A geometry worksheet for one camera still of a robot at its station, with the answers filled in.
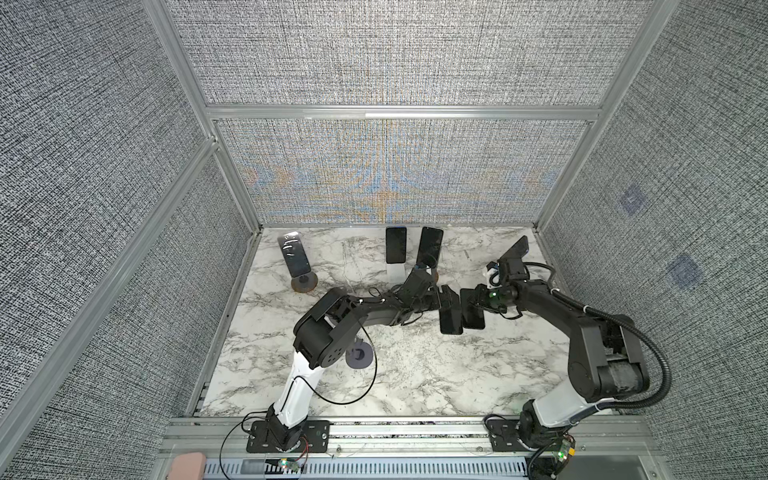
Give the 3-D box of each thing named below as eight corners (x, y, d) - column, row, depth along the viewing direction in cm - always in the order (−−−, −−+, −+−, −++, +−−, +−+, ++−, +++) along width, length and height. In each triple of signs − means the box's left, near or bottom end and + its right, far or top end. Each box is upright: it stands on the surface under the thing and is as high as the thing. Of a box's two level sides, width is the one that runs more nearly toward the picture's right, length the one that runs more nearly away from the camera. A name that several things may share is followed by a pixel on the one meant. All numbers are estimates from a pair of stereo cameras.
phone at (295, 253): (296, 290, 103) (284, 260, 90) (288, 267, 110) (276, 235, 97) (316, 283, 105) (307, 252, 92) (307, 260, 112) (297, 229, 99)
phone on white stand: (386, 268, 107) (387, 240, 95) (386, 254, 111) (386, 226, 100) (404, 268, 107) (407, 240, 95) (403, 254, 111) (406, 226, 100)
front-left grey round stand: (346, 368, 86) (344, 361, 82) (348, 350, 90) (346, 342, 85) (373, 368, 86) (372, 361, 82) (373, 350, 90) (373, 342, 85)
